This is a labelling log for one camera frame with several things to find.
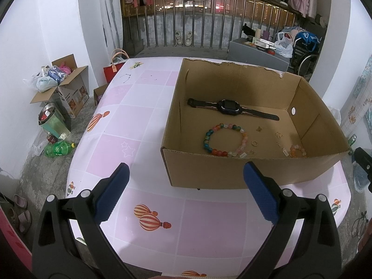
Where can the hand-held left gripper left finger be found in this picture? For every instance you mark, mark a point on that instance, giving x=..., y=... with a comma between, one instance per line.
x=113, y=193

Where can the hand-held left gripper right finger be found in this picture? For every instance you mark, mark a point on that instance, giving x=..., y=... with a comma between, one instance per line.
x=260, y=193

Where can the brown cardboard box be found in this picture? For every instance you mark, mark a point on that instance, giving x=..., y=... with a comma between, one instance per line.
x=232, y=168

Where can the small gold white charm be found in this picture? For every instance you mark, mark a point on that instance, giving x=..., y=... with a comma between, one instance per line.
x=247, y=153

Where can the gold butterfly outline charm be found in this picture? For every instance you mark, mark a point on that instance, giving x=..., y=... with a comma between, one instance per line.
x=279, y=134

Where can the black smartwatch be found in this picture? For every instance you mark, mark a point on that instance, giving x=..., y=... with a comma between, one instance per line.
x=228, y=106

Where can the pale blue plastic bag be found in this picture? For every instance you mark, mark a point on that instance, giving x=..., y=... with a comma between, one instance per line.
x=360, y=180

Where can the white floral roll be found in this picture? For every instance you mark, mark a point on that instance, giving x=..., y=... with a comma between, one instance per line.
x=356, y=113

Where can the green plastic bottle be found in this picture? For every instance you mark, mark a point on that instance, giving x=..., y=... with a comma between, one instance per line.
x=58, y=149

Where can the teal floral cloth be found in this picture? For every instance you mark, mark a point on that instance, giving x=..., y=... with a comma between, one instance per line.
x=362, y=85

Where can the red can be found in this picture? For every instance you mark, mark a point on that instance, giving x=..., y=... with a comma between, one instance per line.
x=51, y=138

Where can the green lidded bucket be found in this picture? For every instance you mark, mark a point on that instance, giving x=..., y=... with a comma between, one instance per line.
x=55, y=122

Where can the pink slipper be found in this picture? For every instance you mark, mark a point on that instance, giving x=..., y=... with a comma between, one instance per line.
x=20, y=202
x=21, y=221

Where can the small brown carton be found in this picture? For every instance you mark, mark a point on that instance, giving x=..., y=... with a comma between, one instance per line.
x=100, y=94

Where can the printed open carton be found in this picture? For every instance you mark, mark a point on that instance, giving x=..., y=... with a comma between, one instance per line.
x=72, y=98

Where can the wheelchair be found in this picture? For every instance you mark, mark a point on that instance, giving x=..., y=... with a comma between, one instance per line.
x=305, y=62

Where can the pink red panel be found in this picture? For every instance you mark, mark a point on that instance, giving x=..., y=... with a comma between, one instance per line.
x=11, y=244

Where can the red tote bag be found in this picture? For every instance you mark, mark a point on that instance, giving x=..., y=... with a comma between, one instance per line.
x=112, y=72

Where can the blue white plastic bag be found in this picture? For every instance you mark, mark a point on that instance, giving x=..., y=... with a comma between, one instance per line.
x=58, y=74

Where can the white printed plastic bag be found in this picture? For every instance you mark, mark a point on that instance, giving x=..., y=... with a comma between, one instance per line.
x=43, y=81

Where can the grey cabinet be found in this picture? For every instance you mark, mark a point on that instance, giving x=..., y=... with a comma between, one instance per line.
x=255, y=59

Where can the pink plastic bag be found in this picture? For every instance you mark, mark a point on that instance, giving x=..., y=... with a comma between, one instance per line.
x=65, y=68

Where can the white flat box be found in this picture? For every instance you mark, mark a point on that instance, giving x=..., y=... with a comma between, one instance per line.
x=265, y=43

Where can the white shoe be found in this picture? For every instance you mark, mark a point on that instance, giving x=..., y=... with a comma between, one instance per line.
x=179, y=38
x=189, y=39

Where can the grey white curtain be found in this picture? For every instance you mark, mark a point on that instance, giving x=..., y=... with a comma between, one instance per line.
x=109, y=14

